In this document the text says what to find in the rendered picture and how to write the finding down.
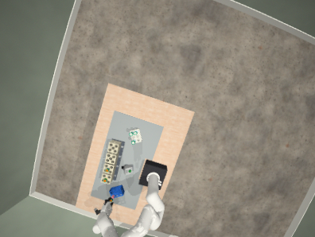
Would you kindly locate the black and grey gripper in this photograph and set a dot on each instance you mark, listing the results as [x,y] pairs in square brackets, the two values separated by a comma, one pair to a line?
[107,206]

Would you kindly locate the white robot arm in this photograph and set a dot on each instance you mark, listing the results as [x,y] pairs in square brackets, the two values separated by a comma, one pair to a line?
[150,217]

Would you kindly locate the blue tube rack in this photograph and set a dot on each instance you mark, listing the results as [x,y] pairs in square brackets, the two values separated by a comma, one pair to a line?
[116,190]

